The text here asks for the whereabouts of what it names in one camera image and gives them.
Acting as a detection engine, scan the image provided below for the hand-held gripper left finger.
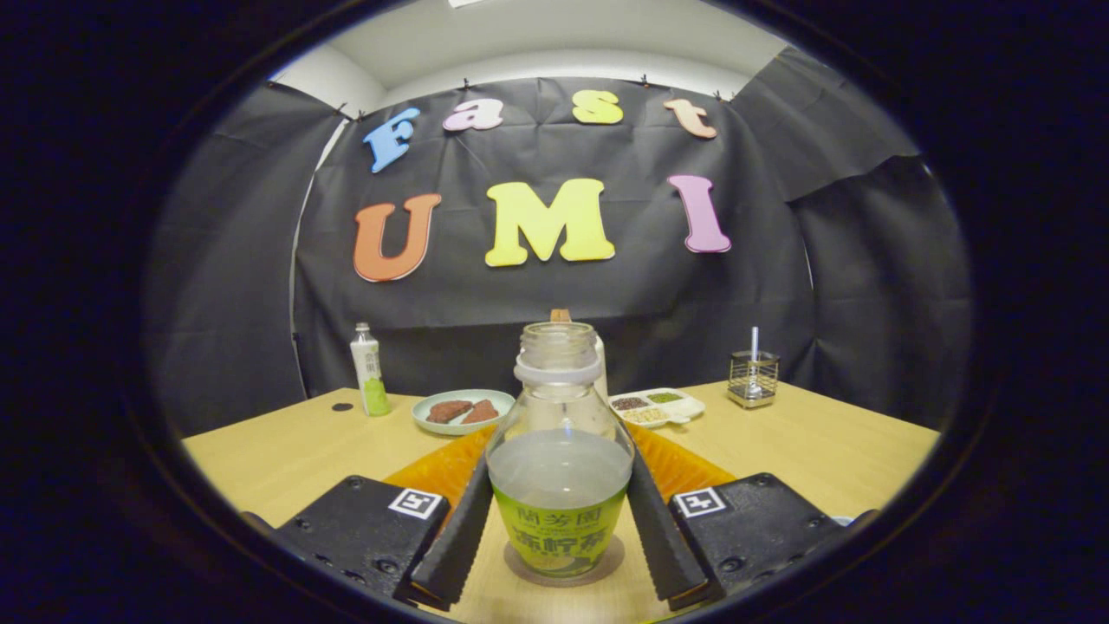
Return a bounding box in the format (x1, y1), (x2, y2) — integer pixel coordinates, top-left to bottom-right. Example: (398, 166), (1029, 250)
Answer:
(273, 423), (499, 612)

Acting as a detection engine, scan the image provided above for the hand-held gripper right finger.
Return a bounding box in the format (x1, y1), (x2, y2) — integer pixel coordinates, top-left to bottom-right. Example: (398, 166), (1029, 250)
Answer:
(620, 422), (876, 612)

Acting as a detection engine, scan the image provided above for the round brown coaster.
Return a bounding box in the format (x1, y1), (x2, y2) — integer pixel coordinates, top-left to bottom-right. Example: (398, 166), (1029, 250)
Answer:
(503, 535), (626, 588)

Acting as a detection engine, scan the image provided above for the clear juice bottle green label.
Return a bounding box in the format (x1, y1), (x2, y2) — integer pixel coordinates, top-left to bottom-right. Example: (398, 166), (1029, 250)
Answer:
(485, 322), (635, 580)

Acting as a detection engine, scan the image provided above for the white capped bottle green label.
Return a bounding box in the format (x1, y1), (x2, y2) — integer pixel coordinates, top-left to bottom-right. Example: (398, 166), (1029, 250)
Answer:
(350, 323), (392, 418)

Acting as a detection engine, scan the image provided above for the pale green plate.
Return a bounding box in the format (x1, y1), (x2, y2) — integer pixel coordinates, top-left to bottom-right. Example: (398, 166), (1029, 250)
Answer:
(412, 388), (516, 436)

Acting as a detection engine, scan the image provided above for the white divided snack tray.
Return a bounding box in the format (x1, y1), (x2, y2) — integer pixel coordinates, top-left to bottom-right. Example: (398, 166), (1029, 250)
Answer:
(608, 387), (706, 427)

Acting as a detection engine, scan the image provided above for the wooden table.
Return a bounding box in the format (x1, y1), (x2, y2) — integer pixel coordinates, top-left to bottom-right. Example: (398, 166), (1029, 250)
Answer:
(182, 381), (941, 624)

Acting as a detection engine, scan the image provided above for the wire mesh holder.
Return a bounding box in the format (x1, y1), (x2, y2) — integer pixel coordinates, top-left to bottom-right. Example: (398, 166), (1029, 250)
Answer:
(727, 349), (780, 409)

